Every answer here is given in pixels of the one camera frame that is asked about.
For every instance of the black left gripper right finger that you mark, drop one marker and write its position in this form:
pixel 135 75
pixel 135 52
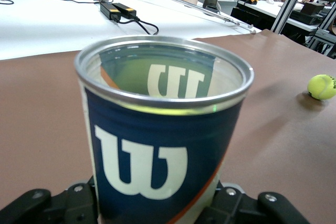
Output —
pixel 249 208

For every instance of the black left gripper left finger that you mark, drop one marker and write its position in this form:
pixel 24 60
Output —
pixel 39 205

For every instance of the blue white tennis ball can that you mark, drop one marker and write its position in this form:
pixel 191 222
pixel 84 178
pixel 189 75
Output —
pixel 162 155

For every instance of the yellow-green tennis ball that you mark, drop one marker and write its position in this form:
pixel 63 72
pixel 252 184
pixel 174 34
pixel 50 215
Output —
pixel 321 87

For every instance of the brown table mat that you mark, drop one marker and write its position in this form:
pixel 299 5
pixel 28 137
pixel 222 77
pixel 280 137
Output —
pixel 39 129

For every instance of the black desk device box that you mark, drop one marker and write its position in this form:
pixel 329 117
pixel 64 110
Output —
pixel 309 11

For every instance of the black power adapter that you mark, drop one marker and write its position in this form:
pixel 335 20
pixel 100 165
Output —
pixel 127 11
pixel 109 10

